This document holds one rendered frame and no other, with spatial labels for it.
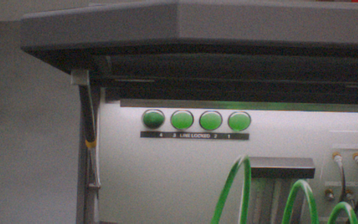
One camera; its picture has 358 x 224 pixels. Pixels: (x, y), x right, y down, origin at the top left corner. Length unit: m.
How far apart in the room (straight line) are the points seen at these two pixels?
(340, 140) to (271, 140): 0.15
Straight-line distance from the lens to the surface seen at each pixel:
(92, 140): 1.31
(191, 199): 1.68
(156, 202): 1.68
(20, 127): 4.14
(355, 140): 1.65
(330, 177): 1.69
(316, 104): 1.55
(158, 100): 1.50
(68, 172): 3.77
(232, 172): 1.33
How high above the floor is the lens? 2.18
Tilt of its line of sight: 31 degrees down
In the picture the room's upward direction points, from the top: 4 degrees clockwise
